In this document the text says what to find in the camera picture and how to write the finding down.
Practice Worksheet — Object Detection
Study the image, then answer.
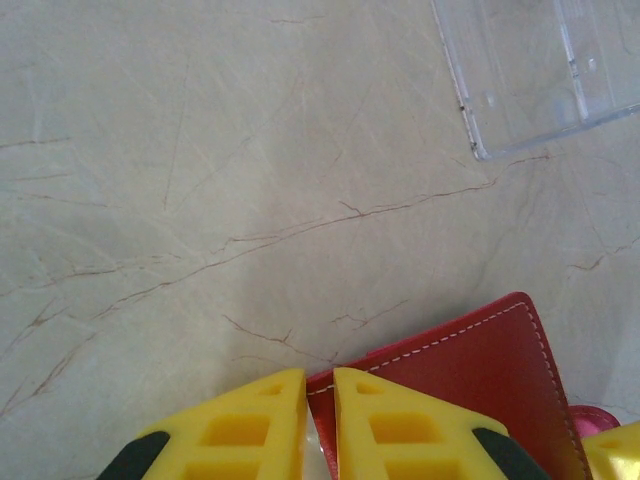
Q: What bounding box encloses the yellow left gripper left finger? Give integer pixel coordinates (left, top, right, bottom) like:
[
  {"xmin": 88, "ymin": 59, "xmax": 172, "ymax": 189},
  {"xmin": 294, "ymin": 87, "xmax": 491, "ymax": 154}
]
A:
[{"xmin": 96, "ymin": 368, "xmax": 308, "ymax": 480}]

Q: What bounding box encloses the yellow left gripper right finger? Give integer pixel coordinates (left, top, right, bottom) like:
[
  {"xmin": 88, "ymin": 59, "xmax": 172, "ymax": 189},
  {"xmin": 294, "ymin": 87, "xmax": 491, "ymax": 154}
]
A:
[{"xmin": 333, "ymin": 367, "xmax": 552, "ymax": 480}]

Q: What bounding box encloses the red leather card holder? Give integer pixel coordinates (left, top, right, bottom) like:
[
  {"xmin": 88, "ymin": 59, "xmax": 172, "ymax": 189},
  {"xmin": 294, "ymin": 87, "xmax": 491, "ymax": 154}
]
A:
[{"xmin": 305, "ymin": 292, "xmax": 621, "ymax": 480}]

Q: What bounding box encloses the clear plastic card stand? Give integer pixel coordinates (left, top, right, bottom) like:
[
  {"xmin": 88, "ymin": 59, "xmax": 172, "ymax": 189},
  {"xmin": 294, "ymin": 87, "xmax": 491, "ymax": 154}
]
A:
[{"xmin": 430, "ymin": 0, "xmax": 640, "ymax": 162}]

